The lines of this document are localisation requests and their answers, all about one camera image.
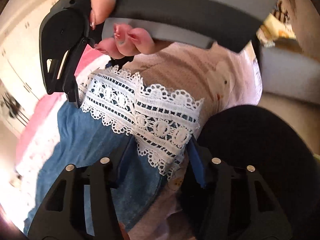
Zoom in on pink strawberry print bedsheet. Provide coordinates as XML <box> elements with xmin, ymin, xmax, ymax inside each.
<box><xmin>15</xmin><ymin>41</ymin><xmax>263</xmax><ymax>240</ymax></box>

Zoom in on right hand pink nails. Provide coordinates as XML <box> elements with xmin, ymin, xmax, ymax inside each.
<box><xmin>89</xmin><ymin>0</ymin><xmax>171</xmax><ymax>59</ymax></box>

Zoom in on blue denim pants lace trim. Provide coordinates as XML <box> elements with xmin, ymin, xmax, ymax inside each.
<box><xmin>24</xmin><ymin>67</ymin><xmax>203</xmax><ymax>231</ymax></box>

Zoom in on pink quilt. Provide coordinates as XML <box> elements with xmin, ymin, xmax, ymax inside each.
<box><xmin>15</xmin><ymin>45</ymin><xmax>111</xmax><ymax>165</ymax></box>

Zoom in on white wardrobe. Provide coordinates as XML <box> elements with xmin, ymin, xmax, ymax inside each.
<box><xmin>0</xmin><ymin>0</ymin><xmax>68</xmax><ymax>136</ymax></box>

